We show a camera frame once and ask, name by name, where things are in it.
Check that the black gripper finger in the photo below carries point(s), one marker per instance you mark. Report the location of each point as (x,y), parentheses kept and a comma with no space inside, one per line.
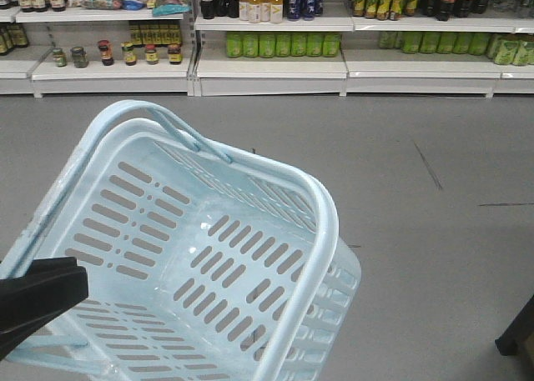
(16,339)
(49,288)

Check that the light blue plastic basket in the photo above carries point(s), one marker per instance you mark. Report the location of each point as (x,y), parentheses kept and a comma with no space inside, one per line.
(204,262)

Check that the small sauce jar green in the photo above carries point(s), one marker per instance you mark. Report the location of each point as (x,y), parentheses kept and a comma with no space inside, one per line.
(79,57)

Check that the dark red sauce jar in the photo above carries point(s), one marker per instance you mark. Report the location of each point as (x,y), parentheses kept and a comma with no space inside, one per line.
(105,51)

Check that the orange lid sauce jar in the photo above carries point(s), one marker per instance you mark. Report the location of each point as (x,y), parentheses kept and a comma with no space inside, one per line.
(151,54)

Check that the yellow label sauce jar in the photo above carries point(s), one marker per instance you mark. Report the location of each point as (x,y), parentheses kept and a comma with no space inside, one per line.
(129,55)

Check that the white store shelving unit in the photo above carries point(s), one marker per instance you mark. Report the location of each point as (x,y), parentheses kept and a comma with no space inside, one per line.
(360,67)

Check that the row of green drink cans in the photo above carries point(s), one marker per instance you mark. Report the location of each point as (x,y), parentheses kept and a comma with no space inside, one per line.
(282,44)

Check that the snack bags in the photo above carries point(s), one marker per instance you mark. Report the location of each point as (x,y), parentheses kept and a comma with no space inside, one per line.
(158,8)

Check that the black wood produce display table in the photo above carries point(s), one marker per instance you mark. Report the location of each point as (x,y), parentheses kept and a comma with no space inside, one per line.
(517,332)

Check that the row of green drink packs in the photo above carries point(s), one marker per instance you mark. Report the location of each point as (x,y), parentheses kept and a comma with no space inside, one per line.
(500,48)

